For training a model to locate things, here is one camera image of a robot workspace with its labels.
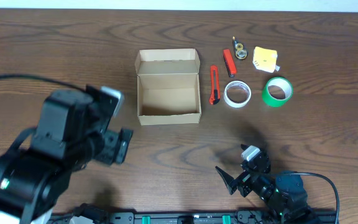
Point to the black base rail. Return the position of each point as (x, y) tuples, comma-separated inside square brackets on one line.
[(87, 213)]

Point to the green tape roll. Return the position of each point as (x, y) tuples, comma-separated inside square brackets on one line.
[(277, 92)]

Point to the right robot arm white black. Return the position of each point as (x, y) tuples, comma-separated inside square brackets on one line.
[(283, 194)]

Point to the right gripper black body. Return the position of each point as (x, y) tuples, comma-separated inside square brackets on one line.
[(239, 180)]

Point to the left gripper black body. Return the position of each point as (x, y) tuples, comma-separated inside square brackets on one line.
[(117, 148)]

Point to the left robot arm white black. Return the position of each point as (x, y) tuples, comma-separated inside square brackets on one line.
[(72, 131)]

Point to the yellow sticky note pad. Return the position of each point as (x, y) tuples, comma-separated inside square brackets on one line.
[(265, 60)]

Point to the orange utility knife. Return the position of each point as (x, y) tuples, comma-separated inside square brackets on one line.
[(215, 89)]

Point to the white tape roll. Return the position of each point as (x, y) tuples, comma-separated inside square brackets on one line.
[(237, 94)]

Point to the brown cardboard box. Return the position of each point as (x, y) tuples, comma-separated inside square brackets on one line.
[(168, 86)]

